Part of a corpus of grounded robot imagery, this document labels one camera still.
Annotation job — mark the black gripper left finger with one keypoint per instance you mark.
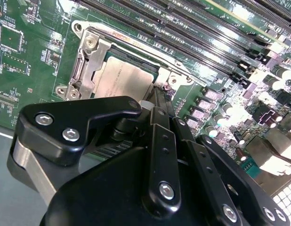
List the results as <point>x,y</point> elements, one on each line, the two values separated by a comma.
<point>53,131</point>

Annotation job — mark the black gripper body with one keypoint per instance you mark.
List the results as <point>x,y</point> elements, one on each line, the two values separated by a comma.
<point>100,200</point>

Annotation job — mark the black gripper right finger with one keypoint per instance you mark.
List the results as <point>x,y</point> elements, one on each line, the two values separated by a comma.
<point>230,188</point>

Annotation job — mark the silver CPU chip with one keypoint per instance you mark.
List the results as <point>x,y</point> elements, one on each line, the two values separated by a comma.
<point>122,80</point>

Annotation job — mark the metal socket cover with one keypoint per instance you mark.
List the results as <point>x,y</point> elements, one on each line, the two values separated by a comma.
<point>94,56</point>

